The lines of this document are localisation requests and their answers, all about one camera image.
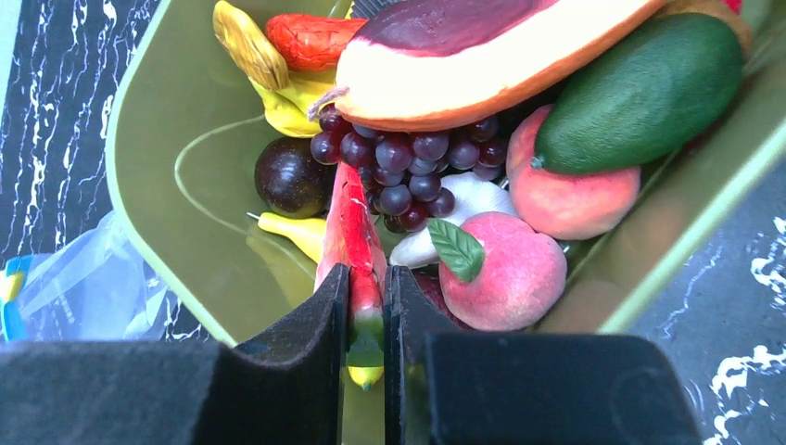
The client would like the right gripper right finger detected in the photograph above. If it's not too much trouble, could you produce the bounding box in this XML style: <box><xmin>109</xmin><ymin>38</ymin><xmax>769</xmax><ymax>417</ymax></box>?
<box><xmin>384</xmin><ymin>266</ymin><xmax>702</xmax><ymax>444</ymax></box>

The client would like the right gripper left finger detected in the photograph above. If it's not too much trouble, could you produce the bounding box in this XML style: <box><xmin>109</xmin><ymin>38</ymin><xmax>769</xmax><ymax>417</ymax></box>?
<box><xmin>1</xmin><ymin>264</ymin><xmax>349</xmax><ymax>444</ymax></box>

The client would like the watermelon slice toy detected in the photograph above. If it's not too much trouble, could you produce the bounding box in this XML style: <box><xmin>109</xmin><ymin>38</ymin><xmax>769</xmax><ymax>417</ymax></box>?
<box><xmin>314</xmin><ymin>162</ymin><xmax>387</xmax><ymax>367</ymax></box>

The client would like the clear zip top bag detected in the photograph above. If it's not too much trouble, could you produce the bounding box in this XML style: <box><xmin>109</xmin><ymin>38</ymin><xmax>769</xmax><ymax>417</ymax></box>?
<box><xmin>1</xmin><ymin>213</ymin><xmax>175</xmax><ymax>341</ymax></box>

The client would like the peach toy with leaf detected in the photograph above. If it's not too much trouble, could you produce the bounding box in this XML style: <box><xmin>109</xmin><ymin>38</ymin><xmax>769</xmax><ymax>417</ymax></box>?
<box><xmin>427</xmin><ymin>211</ymin><xmax>567</xmax><ymax>331</ymax></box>

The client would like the yellow pear toy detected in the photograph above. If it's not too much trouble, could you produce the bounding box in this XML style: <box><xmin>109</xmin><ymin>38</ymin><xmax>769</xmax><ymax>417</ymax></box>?
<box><xmin>247</xmin><ymin>211</ymin><xmax>384</xmax><ymax>391</ymax></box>

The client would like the white garlic toy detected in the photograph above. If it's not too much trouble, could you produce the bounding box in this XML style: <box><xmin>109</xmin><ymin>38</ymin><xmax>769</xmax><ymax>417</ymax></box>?
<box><xmin>389</xmin><ymin>172</ymin><xmax>517</xmax><ymax>269</ymax></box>

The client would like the dark plum toy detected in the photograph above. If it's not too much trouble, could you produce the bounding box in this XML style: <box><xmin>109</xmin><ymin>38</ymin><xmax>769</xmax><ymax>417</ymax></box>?
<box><xmin>254</xmin><ymin>136</ymin><xmax>336</xmax><ymax>219</ymax></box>

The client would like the purple grape bunch toy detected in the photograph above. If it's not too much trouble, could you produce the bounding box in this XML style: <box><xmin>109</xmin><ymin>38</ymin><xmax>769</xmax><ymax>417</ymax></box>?
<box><xmin>311</xmin><ymin>104</ymin><xmax>507</xmax><ymax>234</ymax></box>

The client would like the peach toy upper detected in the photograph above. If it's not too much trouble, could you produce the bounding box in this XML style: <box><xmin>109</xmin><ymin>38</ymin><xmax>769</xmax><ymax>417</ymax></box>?
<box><xmin>506</xmin><ymin>105</ymin><xmax>641</xmax><ymax>240</ymax></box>

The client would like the olive green plastic bin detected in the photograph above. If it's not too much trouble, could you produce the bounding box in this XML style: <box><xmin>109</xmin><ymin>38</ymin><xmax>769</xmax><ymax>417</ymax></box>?
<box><xmin>105</xmin><ymin>0</ymin><xmax>786</xmax><ymax>445</ymax></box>

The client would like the yellow banana toy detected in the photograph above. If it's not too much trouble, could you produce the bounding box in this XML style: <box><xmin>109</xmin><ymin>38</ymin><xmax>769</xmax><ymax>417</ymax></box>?
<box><xmin>248</xmin><ymin>70</ymin><xmax>336</xmax><ymax>138</ymax></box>

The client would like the red chili toy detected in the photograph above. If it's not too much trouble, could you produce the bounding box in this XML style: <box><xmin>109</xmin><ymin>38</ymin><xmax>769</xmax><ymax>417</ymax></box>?
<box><xmin>265</xmin><ymin>14</ymin><xmax>368</xmax><ymax>71</ymax></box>

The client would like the green avocado toy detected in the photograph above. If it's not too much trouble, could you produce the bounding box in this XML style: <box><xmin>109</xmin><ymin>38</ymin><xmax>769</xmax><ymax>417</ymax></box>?
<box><xmin>531</xmin><ymin>13</ymin><xmax>744</xmax><ymax>175</ymax></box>

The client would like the yellow corn toy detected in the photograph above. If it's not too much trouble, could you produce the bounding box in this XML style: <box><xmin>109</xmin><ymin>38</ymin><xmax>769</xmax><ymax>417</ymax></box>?
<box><xmin>212</xmin><ymin>1</ymin><xmax>290</xmax><ymax>91</ymax></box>

